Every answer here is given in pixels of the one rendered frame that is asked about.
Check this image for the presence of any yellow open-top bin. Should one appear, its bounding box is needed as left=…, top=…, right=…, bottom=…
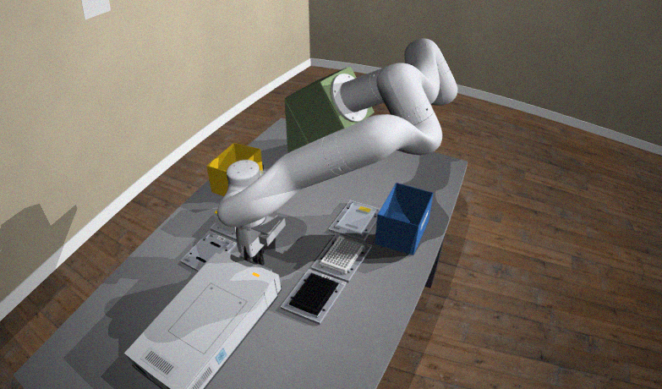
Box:
left=207, top=143, right=263, bottom=196

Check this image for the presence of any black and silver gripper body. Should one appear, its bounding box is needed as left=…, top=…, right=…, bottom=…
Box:
left=236, top=226, right=264, bottom=258

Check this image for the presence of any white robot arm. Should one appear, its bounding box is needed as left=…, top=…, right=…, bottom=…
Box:
left=217, top=38, right=457, bottom=246

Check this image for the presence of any blue open-top bin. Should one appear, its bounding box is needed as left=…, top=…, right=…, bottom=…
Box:
left=375, top=183, right=433, bottom=255

